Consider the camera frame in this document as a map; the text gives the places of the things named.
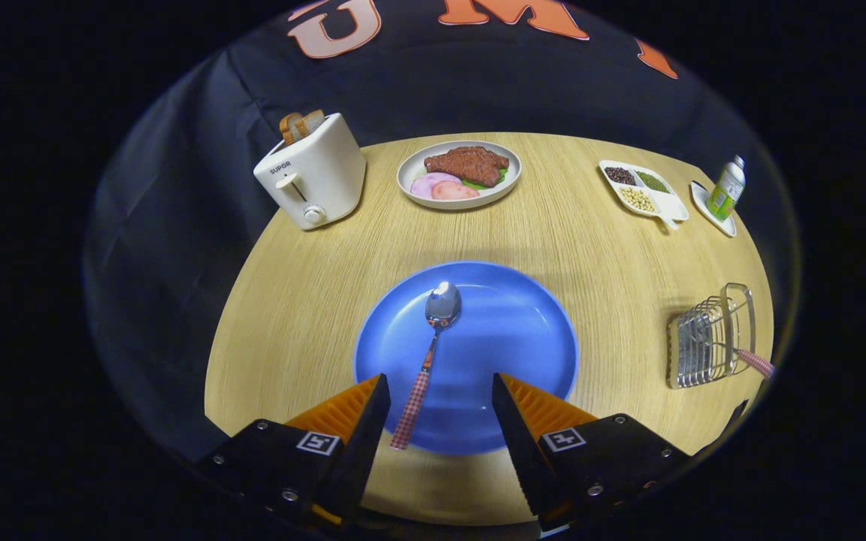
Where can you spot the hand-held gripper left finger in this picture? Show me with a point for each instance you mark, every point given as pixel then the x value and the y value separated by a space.
pixel 361 451

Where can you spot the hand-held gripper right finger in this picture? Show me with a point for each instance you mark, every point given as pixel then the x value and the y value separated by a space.
pixel 525 451

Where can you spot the blue round plate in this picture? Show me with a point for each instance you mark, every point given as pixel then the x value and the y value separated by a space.
pixel 501 338

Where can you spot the pink ham slice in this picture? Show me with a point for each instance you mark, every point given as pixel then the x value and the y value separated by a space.
pixel 425 184
pixel 454 191

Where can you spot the green lettuce leaf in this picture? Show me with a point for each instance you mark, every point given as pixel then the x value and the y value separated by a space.
pixel 470 183

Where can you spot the heap of yellow soybeans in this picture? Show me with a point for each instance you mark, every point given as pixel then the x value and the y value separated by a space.
pixel 637 199

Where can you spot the white toaster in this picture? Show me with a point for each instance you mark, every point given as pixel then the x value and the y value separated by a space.
pixel 328 173

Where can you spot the white divided dish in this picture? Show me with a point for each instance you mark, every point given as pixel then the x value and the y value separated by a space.
pixel 672 207

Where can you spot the white oval food plate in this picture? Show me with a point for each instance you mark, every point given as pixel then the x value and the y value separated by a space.
pixel 410 169

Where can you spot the heap of red beans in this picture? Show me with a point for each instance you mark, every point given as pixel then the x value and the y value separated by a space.
pixel 619 176

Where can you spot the brown steak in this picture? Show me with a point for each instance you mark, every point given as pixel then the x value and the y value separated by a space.
pixel 467 164

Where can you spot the heap of green beans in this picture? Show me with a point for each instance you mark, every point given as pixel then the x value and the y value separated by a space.
pixel 652 182

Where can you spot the small white dish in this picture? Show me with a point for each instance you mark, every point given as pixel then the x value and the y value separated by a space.
pixel 704 203

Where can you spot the green label bottle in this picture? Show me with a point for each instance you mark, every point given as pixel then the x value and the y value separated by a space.
pixel 726 191

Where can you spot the toasted bread slice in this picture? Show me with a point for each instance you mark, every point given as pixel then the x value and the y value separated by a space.
pixel 290 128
pixel 311 122

